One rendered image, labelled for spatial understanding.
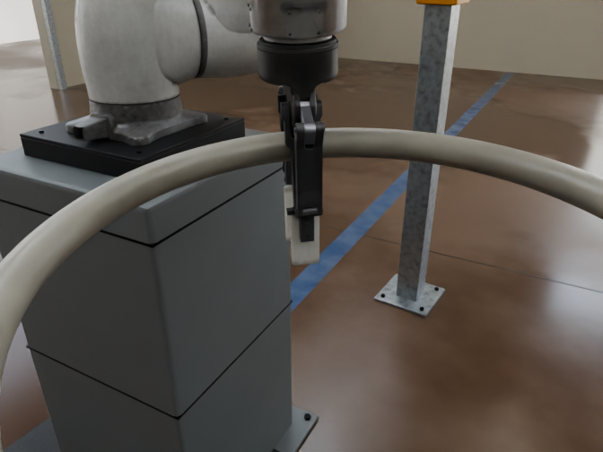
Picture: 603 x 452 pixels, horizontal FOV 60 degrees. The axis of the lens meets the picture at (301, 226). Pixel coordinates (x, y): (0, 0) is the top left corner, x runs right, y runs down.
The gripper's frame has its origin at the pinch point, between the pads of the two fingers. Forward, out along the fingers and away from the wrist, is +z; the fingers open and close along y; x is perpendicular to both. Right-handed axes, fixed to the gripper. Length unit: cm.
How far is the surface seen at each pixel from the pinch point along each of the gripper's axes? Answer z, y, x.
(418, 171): 41, -96, 53
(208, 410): 50, -19, -16
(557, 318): 92, -74, 100
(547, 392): 89, -43, 77
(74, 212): -10.8, 13.0, -19.0
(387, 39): 101, -603, 200
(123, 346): 32.7, -20.4, -28.2
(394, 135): -10.8, 2.5, 9.1
